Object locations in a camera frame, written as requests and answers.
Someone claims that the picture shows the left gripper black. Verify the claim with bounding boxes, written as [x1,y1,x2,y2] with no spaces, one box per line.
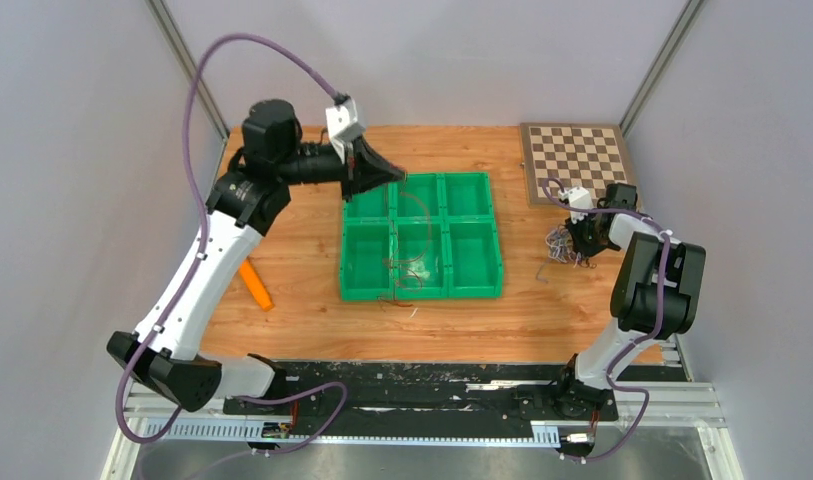
[276,134,405,203]

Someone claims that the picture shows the multicolour cable bundle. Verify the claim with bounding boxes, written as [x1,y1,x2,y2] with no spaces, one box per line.
[535,225,599,286]

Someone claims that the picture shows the red wire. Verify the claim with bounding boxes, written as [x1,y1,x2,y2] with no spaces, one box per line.
[376,182,447,313]

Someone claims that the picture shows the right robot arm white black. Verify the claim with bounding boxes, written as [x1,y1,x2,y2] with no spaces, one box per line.
[552,183,706,419]

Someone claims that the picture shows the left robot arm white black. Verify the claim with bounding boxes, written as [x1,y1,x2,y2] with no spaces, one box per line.
[107,95,405,414]

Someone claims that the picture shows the wooden chessboard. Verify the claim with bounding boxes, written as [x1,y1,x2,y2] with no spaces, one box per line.
[519,122,638,207]

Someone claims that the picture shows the green six-compartment tray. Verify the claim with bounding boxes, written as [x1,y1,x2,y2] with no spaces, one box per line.
[339,172,504,305]

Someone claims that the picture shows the orange plastic carrot toy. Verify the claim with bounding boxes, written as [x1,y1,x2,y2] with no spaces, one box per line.
[238,259,274,311]

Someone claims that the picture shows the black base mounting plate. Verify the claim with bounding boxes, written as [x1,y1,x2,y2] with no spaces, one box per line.
[223,361,617,440]

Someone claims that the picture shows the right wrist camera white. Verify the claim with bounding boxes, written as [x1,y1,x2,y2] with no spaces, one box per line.
[559,187,594,214]

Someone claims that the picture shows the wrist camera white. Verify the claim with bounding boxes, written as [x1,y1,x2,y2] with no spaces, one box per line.
[559,187,594,214]
[325,95,366,164]

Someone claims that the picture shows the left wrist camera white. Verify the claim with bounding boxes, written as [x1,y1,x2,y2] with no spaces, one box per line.
[325,95,366,164]

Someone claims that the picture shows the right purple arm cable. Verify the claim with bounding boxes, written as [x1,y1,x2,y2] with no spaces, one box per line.
[540,177,676,464]

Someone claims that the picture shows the aluminium frame rail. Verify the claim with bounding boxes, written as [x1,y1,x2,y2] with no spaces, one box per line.
[124,331,729,425]

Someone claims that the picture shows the slotted grey cable duct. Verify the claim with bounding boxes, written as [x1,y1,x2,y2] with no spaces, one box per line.
[140,417,561,448]

